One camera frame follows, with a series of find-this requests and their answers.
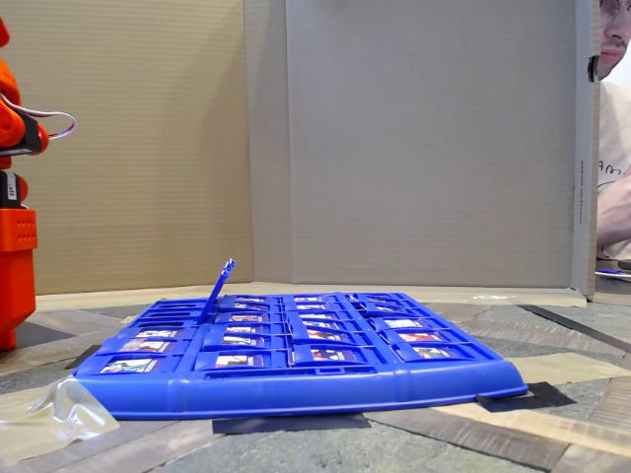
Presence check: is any blue flap labelled Mr Mist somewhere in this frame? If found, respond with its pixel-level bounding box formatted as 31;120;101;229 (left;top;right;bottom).
368;316;443;330

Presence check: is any tan translucent tape patch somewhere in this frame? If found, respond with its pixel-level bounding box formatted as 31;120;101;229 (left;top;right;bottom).
507;351;630;391

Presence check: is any blue flap pale washed card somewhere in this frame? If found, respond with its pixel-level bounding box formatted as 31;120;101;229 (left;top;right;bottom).
194;350;290;372

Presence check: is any blue flap labelled Eric Eagle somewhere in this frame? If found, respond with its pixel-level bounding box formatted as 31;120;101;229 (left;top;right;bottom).
216;312;285;324

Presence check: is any crumpled clear tape piece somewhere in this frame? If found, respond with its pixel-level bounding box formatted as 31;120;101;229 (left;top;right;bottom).
0;376;121;465

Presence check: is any black tape piece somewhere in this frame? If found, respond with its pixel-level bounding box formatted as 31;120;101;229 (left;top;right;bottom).
65;344;103;371
475;381;577;414

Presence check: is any blue flap labelled Ice Light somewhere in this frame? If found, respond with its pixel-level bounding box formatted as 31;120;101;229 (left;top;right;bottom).
287;310;351;320

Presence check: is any upright blue flip tile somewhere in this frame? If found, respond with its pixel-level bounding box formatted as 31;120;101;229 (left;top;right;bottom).
204;260;235;319

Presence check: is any blue flap labelled Rambler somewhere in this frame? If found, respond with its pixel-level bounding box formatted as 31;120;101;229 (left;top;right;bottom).
379;328;462;345

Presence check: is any blue flap labelled Swapshot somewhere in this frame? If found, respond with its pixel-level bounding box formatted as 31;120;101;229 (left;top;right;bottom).
391;342;482;364

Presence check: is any blue flap labelled Blasteroid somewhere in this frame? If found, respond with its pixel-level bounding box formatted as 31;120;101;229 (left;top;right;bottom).
128;327;196;340

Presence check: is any cream printed t-shirt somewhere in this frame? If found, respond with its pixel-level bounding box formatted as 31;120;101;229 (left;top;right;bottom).
596;81;631;261

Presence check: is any blue flap labelled Atlanta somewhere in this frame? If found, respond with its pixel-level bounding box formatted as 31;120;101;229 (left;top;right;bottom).
211;322;287;336

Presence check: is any blue flap labelled Shadow Ninja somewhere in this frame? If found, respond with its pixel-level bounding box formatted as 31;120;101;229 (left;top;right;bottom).
113;338;191;355

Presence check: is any long black tape strip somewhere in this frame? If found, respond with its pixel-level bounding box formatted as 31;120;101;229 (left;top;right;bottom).
517;304;631;354

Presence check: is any blue flap labelled Safeguard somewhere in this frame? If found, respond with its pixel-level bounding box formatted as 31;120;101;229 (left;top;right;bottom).
290;327;371;345

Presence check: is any wide pale cardboard wall panel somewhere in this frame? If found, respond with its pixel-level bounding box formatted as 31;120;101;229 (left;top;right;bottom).
244;0;602;302

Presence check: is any tan cardboard floor flap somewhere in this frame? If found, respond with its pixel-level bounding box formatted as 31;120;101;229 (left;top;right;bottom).
34;281;591;311

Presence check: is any blue flap green hero card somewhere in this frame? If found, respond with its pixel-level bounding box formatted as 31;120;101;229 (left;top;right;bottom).
359;305;425;317

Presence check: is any person's head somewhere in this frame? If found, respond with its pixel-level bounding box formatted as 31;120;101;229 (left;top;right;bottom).
597;0;631;83

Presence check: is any person's bare forearm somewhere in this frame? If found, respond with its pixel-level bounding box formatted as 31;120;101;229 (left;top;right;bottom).
595;172;631;248

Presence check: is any blue flap labelled Ultrasonic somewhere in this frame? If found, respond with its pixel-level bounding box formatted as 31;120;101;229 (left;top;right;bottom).
290;344;386;367

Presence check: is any blue Guess Who game board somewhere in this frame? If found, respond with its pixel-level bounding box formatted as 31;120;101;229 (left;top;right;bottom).
72;291;528;421

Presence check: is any white servo cable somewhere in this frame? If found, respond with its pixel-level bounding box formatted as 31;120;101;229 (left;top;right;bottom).
0;93;78;144

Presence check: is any blue flap pale green card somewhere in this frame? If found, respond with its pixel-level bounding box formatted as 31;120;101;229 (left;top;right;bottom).
97;355;184;375

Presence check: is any brown corrugated cardboard wall panel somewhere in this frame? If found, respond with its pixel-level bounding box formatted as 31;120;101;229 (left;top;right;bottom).
0;0;255;297

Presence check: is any blue flap labelled Thundershock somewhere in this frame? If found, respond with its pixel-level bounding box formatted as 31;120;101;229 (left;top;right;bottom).
288;318;359;330

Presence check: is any blue flap labelled Sir Stretch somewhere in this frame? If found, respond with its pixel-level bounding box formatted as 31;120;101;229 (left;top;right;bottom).
202;332;290;350

